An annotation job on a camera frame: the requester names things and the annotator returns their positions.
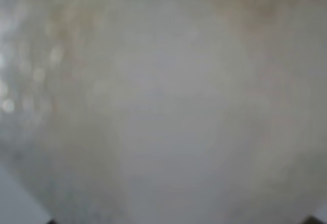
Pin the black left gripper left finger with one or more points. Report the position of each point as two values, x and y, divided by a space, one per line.
52 221

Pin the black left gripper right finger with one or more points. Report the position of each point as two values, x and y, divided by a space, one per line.
313 220

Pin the clear plastic beverage bottle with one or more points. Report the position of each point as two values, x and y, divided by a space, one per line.
166 111

